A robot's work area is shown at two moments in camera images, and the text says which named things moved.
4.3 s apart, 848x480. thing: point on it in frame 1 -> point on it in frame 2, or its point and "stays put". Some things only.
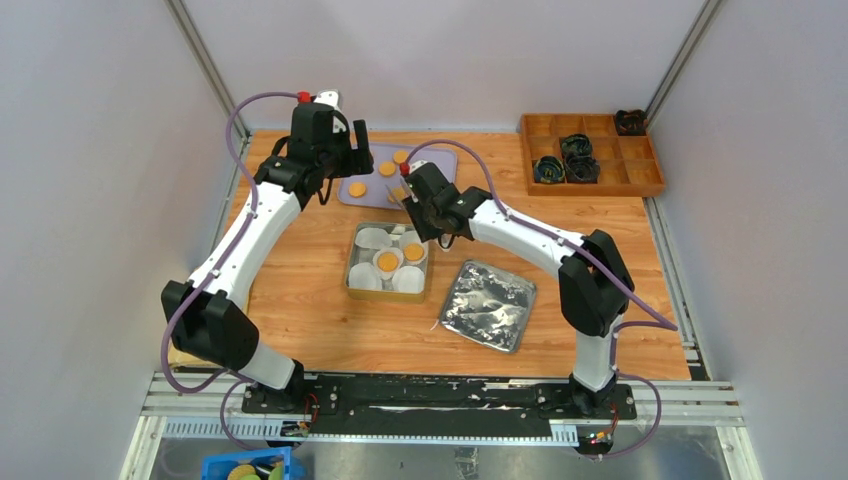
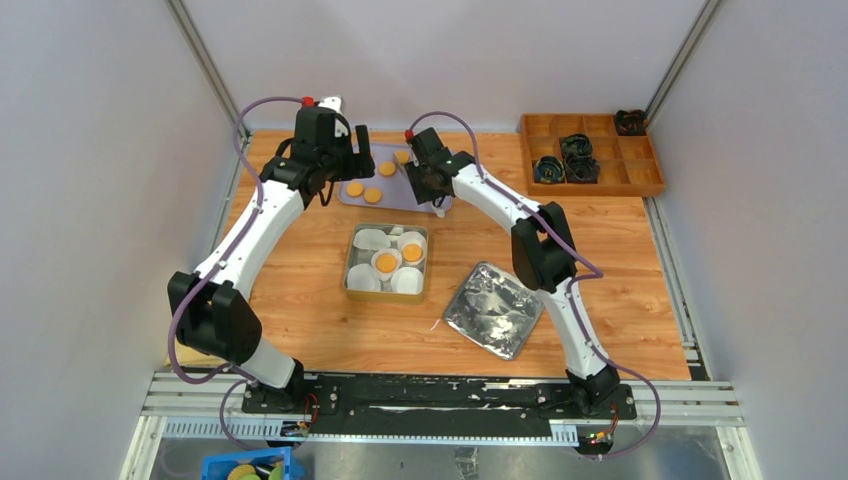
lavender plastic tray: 383,187 stays put
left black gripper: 356,160 stays put
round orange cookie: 399,194 -> 372,195
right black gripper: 426,231 -> 414,170
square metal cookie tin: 387,263 stays put
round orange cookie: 413,252 stays put
